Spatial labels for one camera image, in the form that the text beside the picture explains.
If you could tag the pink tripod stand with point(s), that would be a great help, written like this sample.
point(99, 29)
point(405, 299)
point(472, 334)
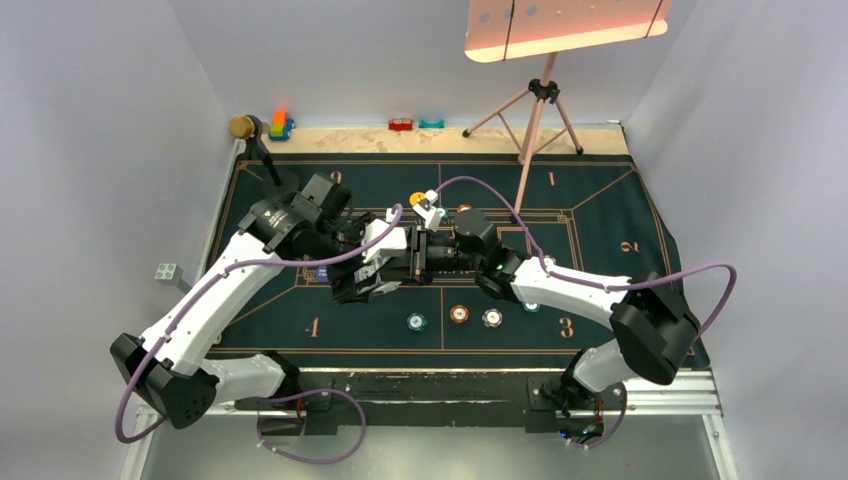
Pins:
point(545, 92)

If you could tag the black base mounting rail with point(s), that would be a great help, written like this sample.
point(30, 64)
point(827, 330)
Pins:
point(537, 400)

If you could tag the pink perforated board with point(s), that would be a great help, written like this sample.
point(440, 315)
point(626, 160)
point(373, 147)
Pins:
point(505, 30)

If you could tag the blue playing card deck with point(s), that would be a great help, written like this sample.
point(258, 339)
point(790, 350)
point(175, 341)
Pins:
point(369, 273)

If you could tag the yellow dealer button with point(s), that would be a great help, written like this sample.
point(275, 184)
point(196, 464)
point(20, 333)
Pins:
point(416, 197)

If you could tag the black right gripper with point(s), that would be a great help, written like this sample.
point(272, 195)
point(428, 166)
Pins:
point(418, 250)

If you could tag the colourful toy block stack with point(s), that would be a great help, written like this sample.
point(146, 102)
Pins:
point(281, 125)

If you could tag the red toy block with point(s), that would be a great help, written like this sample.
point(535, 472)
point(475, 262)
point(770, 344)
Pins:
point(401, 124)

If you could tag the black microphone stand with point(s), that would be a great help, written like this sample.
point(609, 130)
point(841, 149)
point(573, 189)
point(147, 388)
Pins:
point(276, 182)

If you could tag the grey toy brick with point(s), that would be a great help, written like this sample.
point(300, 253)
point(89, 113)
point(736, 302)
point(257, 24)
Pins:
point(170, 274)

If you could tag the green poker table mat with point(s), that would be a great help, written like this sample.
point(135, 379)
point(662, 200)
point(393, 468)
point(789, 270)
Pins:
point(588, 212)

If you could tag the pink white poker chip stack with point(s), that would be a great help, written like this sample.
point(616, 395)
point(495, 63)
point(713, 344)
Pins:
point(492, 318)

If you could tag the orange poker chip stack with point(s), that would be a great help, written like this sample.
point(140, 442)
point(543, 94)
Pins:
point(459, 314)

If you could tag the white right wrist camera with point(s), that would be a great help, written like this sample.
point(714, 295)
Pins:
point(426, 210)

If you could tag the green poker chip stack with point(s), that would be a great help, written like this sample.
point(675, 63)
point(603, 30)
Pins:
point(416, 322)

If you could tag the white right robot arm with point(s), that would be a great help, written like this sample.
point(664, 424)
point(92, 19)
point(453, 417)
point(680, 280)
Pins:
point(651, 323)

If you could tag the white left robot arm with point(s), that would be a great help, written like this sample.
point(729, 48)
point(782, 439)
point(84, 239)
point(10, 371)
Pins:
point(167, 365)

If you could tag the teal toy block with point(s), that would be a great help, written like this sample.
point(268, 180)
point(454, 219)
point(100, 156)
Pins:
point(431, 123)

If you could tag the purple small blind button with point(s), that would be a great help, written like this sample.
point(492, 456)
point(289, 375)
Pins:
point(321, 275)

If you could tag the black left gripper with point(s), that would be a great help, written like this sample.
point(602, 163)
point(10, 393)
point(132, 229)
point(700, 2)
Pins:
point(343, 285)

